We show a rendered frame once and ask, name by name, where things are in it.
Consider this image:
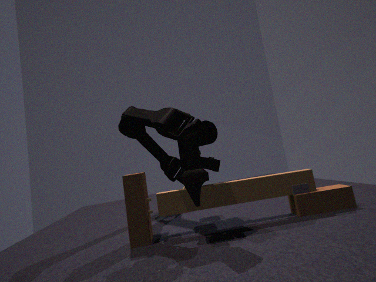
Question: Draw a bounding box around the long wooden bed rail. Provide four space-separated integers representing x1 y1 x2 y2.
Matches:
156 169 317 217

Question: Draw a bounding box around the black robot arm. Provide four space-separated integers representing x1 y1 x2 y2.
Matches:
119 106 220 184

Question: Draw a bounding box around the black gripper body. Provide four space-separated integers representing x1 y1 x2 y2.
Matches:
179 147 209 184

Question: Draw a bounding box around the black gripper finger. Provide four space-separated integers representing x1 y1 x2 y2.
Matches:
184 182 204 206

